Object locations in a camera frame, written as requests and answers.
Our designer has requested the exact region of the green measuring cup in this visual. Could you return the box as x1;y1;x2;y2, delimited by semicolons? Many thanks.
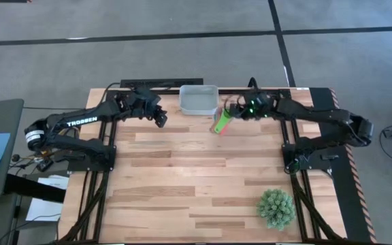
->
214;108;233;135

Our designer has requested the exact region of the grey side desk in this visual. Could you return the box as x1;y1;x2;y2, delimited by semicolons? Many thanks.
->
0;98;25;245

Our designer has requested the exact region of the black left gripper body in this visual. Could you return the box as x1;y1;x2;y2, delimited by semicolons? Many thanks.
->
124;87;162;118

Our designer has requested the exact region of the grey rectangular basket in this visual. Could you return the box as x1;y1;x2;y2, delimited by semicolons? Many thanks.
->
178;84;220;116

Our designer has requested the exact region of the black power adapter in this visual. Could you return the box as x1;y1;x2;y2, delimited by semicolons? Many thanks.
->
35;158;54;173

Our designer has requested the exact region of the white paper sheet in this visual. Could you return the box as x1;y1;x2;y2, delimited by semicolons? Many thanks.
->
25;197;64;222
37;175;70;191

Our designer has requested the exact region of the green artificial plant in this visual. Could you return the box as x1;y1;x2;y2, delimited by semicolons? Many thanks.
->
256;189;296;231

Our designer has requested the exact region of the black floor grille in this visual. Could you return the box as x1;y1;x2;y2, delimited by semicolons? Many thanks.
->
120;78;204;88

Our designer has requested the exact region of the black beam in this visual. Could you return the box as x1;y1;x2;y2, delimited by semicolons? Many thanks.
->
3;173;67;204

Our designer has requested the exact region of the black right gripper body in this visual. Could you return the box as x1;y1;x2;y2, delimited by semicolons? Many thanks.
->
240;88;278;120

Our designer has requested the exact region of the black mat with striped edge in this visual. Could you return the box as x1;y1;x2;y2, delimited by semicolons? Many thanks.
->
310;87;378;244

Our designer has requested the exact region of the black aluminium table frame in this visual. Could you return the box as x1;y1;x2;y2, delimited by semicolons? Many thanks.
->
59;87;348;245

